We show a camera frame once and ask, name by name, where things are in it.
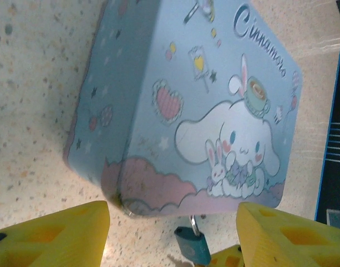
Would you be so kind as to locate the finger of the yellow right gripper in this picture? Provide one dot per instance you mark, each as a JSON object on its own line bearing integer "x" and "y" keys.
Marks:
{"x": 228, "y": 258}

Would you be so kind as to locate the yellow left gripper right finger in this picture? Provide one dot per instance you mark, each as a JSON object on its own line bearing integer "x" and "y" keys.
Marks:
{"x": 292, "y": 242}

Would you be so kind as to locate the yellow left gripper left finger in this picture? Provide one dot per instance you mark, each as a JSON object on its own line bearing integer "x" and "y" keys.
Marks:
{"x": 47, "y": 244}

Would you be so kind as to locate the teal padlock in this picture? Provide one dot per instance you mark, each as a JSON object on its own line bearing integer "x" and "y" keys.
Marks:
{"x": 190, "y": 244}

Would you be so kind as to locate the light blue cartoon tin box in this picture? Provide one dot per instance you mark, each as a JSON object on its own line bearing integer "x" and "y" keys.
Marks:
{"x": 186, "y": 111}

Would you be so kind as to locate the blue table edge trim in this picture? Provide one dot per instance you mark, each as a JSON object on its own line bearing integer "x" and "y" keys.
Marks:
{"x": 327, "y": 139}

